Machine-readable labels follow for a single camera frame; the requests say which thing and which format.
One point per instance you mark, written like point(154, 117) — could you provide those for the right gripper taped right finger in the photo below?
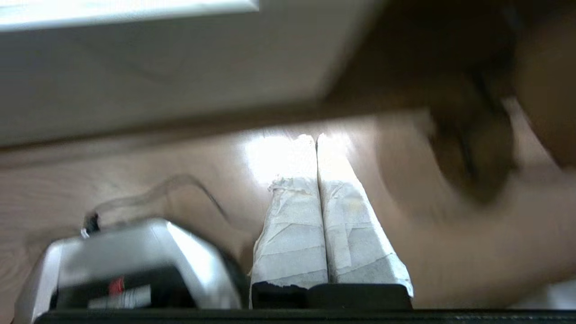
point(355, 234)

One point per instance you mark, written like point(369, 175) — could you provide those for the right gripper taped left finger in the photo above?
point(294, 234)

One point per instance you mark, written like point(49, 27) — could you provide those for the white glossy drawer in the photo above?
point(157, 76)

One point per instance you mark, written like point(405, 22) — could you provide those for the silver robot base chassis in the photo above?
point(135, 252)

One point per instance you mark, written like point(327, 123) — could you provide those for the black power plug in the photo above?
point(92, 223)

